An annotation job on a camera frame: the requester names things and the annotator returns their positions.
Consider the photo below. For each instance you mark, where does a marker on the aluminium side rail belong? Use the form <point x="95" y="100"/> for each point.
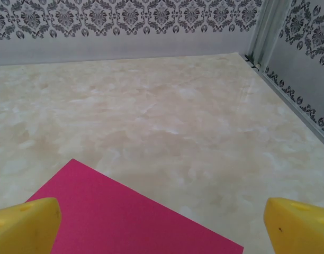
<point x="310" y="120"/>

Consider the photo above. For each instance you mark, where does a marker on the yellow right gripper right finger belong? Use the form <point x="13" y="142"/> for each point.
<point x="302" y="230"/>

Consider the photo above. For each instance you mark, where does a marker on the aluminium frame post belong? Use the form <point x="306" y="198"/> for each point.
<point x="265" y="26"/>

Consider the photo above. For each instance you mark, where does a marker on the pink paper sheet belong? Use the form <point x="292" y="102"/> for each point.
<point x="119" y="217"/>

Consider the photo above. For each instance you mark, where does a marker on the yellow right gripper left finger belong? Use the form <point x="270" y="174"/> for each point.
<point x="27" y="227"/>

